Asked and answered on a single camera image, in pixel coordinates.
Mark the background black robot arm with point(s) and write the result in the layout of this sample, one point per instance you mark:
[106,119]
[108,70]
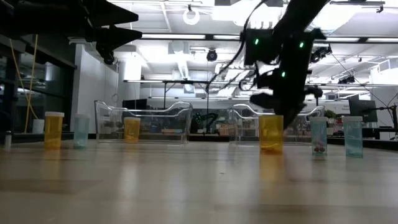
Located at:
[205,119]

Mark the teal pill bottle red pills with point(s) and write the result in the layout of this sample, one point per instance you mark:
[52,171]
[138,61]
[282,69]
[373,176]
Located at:
[318,133]

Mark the teal pill bottle white cap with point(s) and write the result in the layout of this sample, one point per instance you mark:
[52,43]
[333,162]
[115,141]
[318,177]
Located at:
[81,132]
[353,137]

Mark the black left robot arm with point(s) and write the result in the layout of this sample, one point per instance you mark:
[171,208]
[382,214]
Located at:
[25,15]

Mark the green potted plant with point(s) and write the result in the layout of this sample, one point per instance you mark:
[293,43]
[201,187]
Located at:
[330,115]

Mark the black overhead light beam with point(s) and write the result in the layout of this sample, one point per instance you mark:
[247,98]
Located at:
[208,37]

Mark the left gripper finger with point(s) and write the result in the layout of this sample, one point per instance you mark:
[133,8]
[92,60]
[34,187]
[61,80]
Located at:
[109,15]
[118,37]

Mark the black monitor on arm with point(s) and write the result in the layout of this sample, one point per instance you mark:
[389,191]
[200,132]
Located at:
[362,110]

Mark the small white capped post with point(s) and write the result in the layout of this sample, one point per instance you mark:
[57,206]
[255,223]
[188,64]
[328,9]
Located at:
[8,140]

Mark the black background monitor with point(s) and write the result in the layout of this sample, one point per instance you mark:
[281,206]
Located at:
[134,104]

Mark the black spotlight cluster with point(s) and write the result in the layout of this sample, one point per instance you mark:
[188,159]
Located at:
[321,53]
[346,80]

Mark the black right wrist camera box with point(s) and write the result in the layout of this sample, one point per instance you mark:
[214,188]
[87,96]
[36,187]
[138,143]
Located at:
[261,46]

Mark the white cup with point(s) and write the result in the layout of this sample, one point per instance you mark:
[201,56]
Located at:
[38,126]

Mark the orange pill bottle white cap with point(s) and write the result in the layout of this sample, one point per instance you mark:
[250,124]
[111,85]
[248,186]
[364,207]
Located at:
[270,137]
[53,132]
[132,129]

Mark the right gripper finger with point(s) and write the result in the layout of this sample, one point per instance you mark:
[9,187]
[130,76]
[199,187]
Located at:
[289,113]

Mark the round black ceiling camera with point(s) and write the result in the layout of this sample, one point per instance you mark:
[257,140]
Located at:
[212,55]

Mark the clear plastic bin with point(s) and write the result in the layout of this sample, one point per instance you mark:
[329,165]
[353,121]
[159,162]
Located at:
[174,124]
[242,124]

